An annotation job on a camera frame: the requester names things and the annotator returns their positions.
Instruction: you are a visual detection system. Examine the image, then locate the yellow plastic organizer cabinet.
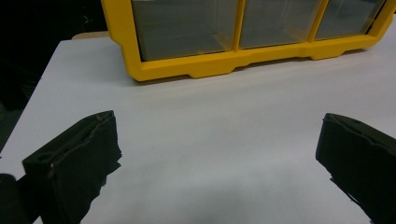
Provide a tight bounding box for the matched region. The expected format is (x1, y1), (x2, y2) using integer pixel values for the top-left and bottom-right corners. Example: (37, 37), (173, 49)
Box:
(100, 0), (396, 83)

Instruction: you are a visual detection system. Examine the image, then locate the clear plastic drawer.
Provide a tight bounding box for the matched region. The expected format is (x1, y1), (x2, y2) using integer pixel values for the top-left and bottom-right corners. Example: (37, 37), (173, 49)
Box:
(315, 0), (387, 41)

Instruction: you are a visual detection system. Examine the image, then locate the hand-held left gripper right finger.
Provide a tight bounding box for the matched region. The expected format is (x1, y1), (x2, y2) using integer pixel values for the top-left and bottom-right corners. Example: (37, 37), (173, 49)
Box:
(316, 112), (396, 224)

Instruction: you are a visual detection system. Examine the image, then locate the wooden board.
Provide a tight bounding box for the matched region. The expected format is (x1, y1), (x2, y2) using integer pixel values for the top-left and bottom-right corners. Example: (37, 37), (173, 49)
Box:
(71, 30), (110, 41)

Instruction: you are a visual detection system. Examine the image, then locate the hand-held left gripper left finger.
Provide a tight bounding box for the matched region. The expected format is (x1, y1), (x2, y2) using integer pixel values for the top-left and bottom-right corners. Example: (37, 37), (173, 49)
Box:
(21, 110), (123, 224)

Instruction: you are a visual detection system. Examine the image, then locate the set of clear cabinet drawers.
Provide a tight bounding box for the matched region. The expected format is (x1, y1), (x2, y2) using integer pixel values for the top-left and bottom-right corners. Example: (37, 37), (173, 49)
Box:
(131, 0), (321, 63)

